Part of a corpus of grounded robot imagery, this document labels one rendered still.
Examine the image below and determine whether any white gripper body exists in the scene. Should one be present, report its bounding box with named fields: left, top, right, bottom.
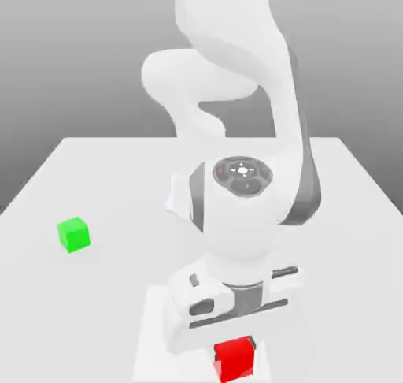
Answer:
left=161, top=289, right=304, bottom=356

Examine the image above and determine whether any small red cube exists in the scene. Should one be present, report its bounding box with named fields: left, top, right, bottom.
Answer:
left=213, top=336, right=255, bottom=383

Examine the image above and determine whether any small green cube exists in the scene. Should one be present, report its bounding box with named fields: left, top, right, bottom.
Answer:
left=56, top=216, right=91, bottom=254

